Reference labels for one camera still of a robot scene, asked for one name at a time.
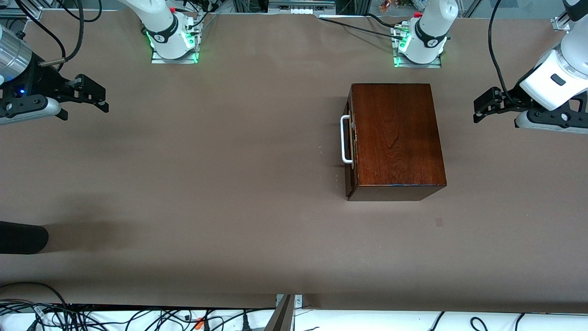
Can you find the aluminium frame profile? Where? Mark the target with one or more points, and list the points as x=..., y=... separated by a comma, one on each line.
x=27, y=11
x=561, y=23

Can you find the dark wooden drawer cabinet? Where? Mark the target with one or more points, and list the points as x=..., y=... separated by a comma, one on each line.
x=395, y=138

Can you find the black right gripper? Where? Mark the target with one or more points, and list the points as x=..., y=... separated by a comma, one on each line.
x=40, y=81

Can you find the black rounded cylinder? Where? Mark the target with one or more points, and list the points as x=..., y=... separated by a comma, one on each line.
x=23, y=237

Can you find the copper coloured metal parts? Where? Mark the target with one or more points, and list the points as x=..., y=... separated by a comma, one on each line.
x=388, y=5

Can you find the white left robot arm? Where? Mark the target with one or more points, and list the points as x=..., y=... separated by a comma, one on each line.
x=432, y=32

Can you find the grey electronics box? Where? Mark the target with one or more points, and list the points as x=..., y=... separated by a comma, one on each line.
x=301, y=3

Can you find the dark grey metal post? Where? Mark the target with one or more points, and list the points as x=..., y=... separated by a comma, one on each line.
x=281, y=319

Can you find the small metal mounting bracket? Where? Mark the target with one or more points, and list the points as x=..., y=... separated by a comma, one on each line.
x=298, y=301

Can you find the brown paper table cover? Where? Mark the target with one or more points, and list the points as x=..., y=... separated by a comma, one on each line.
x=183, y=184

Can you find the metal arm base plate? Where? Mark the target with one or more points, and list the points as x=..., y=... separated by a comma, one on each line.
x=434, y=65
x=183, y=60

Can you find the white power strip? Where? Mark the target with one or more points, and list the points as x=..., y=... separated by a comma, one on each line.
x=302, y=10

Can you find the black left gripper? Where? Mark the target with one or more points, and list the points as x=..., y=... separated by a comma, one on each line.
x=511, y=98

